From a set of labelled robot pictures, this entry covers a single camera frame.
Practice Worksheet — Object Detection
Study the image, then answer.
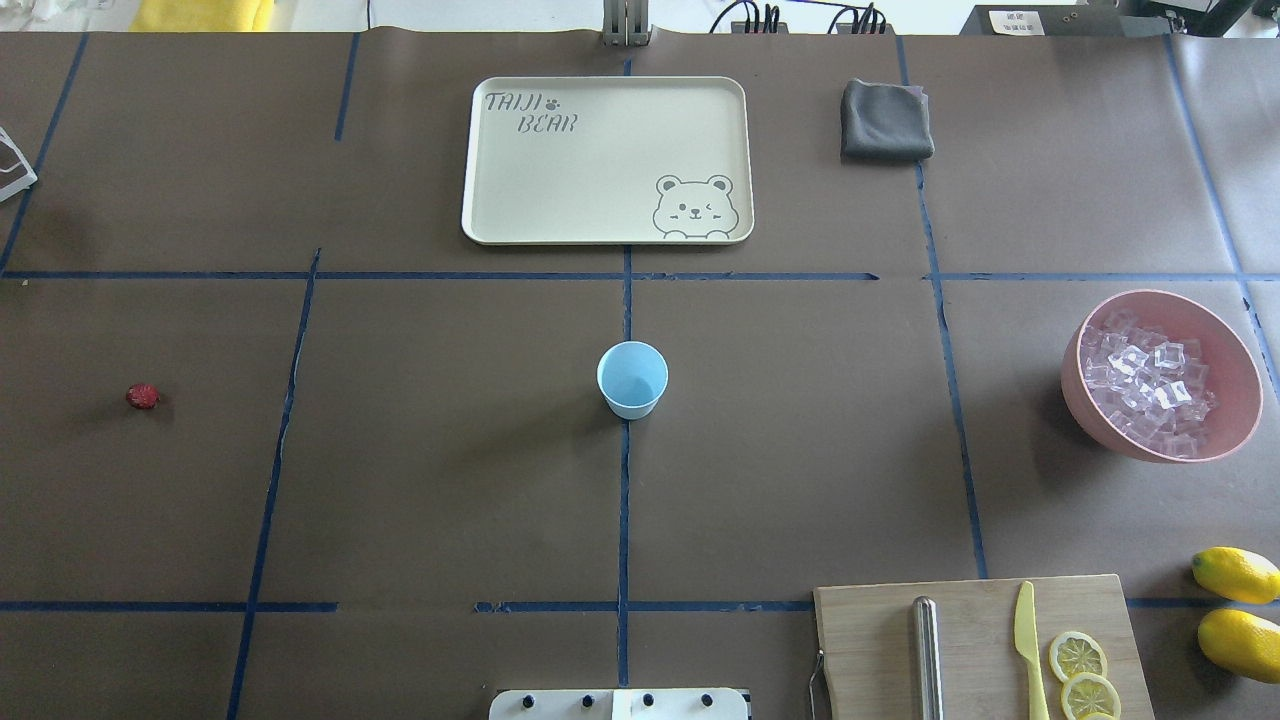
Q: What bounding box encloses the wooden cutting board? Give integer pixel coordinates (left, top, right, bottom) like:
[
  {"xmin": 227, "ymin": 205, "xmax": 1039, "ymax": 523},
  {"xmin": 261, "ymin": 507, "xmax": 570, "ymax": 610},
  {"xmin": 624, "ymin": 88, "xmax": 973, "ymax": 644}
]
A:
[{"xmin": 814, "ymin": 574, "xmax": 1155, "ymax": 719}]

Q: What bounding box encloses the yellow cloth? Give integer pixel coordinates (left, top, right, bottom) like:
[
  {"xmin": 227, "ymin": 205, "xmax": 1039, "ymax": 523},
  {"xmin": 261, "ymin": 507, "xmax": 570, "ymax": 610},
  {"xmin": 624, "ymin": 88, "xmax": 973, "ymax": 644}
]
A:
[{"xmin": 128, "ymin": 0, "xmax": 275, "ymax": 33}]

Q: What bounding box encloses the red strawberry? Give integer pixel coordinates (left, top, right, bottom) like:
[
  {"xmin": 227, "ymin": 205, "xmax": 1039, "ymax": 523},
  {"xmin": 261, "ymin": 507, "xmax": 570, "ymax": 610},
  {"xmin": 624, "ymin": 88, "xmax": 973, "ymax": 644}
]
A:
[{"xmin": 125, "ymin": 383, "xmax": 160, "ymax": 410}]

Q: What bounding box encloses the pink bowl of ice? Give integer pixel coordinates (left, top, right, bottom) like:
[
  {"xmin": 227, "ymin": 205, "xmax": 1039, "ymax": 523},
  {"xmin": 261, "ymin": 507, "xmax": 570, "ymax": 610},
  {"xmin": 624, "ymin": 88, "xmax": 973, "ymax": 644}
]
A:
[{"xmin": 1060, "ymin": 290, "xmax": 1265, "ymax": 462}]

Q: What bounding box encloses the lower whole lemon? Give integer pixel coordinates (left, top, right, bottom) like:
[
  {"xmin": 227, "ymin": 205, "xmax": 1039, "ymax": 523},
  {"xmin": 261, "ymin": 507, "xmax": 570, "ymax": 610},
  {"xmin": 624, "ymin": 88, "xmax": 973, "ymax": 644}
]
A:
[{"xmin": 1197, "ymin": 609, "xmax": 1279, "ymax": 684}]

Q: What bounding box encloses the folded grey cloth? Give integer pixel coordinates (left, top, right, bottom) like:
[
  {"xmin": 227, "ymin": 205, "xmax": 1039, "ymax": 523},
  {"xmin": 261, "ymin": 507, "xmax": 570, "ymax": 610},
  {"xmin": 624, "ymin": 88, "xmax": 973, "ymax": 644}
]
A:
[{"xmin": 840, "ymin": 78, "xmax": 936, "ymax": 163}]

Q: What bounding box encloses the yellow plastic knife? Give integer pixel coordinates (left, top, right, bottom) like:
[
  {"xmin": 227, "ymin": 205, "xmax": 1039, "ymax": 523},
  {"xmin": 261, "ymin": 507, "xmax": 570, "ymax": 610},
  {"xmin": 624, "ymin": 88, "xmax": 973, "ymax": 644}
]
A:
[{"xmin": 1012, "ymin": 582, "xmax": 1050, "ymax": 720}]

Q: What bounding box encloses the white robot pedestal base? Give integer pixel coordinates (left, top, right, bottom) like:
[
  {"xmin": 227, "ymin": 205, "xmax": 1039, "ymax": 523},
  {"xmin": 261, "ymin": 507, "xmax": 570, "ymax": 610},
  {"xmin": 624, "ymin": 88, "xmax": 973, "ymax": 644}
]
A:
[{"xmin": 488, "ymin": 687, "xmax": 753, "ymax": 719}]

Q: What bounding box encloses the lemon slice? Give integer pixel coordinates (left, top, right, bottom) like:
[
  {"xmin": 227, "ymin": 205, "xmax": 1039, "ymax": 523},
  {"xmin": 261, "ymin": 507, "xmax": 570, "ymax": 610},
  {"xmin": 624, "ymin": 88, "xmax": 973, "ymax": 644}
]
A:
[
  {"xmin": 1047, "ymin": 630, "xmax": 1108, "ymax": 684},
  {"xmin": 1059, "ymin": 673, "xmax": 1123, "ymax": 719}
]

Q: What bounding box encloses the light blue plastic cup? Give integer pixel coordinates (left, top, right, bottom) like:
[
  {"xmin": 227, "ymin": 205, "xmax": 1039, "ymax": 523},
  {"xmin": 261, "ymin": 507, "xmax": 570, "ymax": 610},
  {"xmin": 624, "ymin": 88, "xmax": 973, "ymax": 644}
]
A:
[{"xmin": 596, "ymin": 341, "xmax": 669, "ymax": 421}]

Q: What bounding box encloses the cream bear serving tray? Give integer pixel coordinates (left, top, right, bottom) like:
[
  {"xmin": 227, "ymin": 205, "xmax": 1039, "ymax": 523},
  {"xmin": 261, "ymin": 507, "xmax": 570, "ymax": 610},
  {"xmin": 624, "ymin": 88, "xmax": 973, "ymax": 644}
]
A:
[{"xmin": 460, "ymin": 76, "xmax": 755, "ymax": 246}]

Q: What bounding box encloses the upper whole lemon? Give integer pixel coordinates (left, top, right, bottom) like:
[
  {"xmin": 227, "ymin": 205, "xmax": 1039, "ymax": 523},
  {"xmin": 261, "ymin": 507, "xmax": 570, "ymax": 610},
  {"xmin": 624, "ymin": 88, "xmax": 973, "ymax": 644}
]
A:
[{"xmin": 1190, "ymin": 546, "xmax": 1279, "ymax": 605}]

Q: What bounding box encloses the whole lemon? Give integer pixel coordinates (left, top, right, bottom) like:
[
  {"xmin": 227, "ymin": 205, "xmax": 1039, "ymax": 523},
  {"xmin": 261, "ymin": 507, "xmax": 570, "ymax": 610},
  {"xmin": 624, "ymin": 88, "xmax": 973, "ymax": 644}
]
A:
[
  {"xmin": 1197, "ymin": 609, "xmax": 1279, "ymax": 684},
  {"xmin": 1190, "ymin": 546, "xmax": 1279, "ymax": 605}
]

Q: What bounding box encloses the white wire cup rack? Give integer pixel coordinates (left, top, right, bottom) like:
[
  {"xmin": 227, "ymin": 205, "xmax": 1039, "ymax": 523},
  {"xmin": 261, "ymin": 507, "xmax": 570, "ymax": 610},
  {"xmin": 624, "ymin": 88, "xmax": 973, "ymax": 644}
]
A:
[{"xmin": 0, "ymin": 128, "xmax": 38, "ymax": 202}]

